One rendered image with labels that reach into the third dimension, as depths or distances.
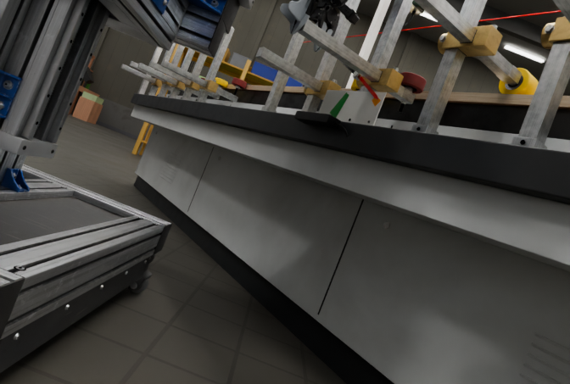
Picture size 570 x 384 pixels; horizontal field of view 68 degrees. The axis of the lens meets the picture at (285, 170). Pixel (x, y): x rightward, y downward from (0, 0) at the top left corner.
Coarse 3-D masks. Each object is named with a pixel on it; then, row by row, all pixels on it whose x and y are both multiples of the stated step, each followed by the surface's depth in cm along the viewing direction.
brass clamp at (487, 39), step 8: (448, 32) 103; (480, 32) 96; (488, 32) 94; (496, 32) 95; (440, 40) 104; (448, 40) 103; (456, 40) 101; (472, 40) 97; (480, 40) 95; (488, 40) 94; (496, 40) 96; (440, 48) 105; (448, 48) 102; (456, 48) 101; (464, 48) 99; (472, 48) 98; (480, 48) 96; (488, 48) 95; (496, 48) 96; (472, 56) 101
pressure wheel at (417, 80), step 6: (402, 72) 125; (408, 72) 123; (408, 78) 123; (414, 78) 122; (420, 78) 122; (402, 84) 125; (408, 84) 123; (414, 84) 122; (420, 84) 123; (414, 90) 127; (420, 90) 124; (402, 108) 125
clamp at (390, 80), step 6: (384, 72) 117; (390, 72) 115; (396, 72) 116; (384, 78) 116; (390, 78) 115; (396, 78) 116; (402, 78) 117; (360, 84) 123; (372, 84) 119; (378, 84) 117; (384, 84) 115; (390, 84) 115; (396, 84) 116; (378, 90) 122; (384, 90) 119; (390, 90) 117; (396, 90) 117
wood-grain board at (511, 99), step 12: (228, 84) 254; (420, 96) 132; (456, 96) 122; (468, 96) 118; (480, 96) 115; (492, 96) 113; (504, 96) 110; (516, 96) 107; (528, 96) 105; (564, 96) 98; (564, 108) 98
